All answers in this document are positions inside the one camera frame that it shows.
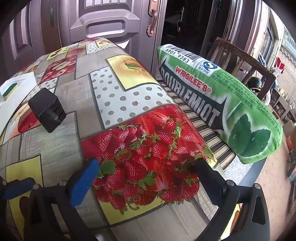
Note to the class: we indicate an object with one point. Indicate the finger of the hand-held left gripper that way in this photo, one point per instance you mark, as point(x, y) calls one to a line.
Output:
point(17, 188)

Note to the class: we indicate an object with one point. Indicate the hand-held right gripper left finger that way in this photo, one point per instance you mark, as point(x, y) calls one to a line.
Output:
point(83, 183)

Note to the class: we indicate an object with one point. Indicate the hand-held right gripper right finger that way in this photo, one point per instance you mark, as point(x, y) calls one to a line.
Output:
point(207, 178)

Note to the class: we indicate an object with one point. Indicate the green printed pillow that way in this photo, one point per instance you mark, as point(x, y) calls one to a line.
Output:
point(231, 97)

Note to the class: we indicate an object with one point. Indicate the striped seat mat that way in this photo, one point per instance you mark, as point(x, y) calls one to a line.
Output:
point(208, 129)

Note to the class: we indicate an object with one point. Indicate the fruit print tablecloth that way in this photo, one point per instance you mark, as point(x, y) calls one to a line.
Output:
point(129, 120)

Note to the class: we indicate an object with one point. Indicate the black box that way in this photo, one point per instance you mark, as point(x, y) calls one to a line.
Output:
point(46, 109)

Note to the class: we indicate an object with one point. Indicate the black helmet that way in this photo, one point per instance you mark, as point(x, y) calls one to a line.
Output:
point(254, 84)

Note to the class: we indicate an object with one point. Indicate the white paper with green print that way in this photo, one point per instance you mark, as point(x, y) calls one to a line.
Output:
point(23, 81)

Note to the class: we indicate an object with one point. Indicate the wooden chair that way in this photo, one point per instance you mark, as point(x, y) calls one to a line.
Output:
point(235, 58)

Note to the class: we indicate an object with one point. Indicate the red hanging clothes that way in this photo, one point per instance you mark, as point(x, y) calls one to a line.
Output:
point(280, 66)

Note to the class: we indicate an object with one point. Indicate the narrow brown door panel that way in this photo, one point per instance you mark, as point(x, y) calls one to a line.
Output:
point(27, 34)

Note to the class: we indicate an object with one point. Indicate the brown panelled door leaf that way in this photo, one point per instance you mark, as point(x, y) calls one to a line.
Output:
point(104, 20)

